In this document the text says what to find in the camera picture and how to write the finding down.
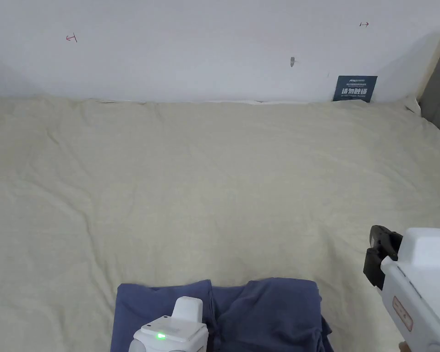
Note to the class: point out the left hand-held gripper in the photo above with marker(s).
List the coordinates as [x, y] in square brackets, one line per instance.
[176, 332]

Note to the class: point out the bed with beige sheet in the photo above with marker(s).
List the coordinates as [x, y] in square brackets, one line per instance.
[190, 176]

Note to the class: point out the grey padded headboard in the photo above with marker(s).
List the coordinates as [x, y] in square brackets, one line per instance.
[438, 88]

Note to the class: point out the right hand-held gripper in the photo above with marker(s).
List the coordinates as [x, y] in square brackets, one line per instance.
[421, 278]

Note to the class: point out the dark blue printed card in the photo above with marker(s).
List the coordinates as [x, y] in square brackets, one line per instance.
[355, 89]

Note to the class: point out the dark blue garment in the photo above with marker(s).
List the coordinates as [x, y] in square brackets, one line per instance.
[271, 315]

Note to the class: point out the person's right hand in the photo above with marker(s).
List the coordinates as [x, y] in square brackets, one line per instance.
[403, 347]

